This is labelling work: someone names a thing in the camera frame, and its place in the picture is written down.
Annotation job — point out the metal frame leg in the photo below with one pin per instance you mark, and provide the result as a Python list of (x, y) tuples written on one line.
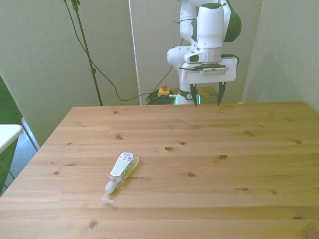
[(30, 135)]

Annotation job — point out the clear sanitizer pump bottle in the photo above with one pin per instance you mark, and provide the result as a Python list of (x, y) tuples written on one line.
[(124, 164)]

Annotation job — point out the white side table top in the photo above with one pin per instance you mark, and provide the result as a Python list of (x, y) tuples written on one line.
[(8, 133)]

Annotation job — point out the white vertical wall trim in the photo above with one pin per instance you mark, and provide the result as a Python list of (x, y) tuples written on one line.
[(135, 62)]

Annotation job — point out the yellow emergency stop button box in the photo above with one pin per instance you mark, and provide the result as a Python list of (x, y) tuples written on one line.
[(164, 92)]

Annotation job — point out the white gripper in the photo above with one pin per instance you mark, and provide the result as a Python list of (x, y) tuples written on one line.
[(229, 72)]

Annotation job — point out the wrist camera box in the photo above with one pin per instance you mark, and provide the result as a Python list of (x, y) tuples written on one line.
[(214, 70)]

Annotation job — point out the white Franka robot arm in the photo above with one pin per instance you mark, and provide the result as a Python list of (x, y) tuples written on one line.
[(209, 25)]

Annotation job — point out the black camera stand pole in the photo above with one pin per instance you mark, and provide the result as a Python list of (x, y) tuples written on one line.
[(86, 47)]

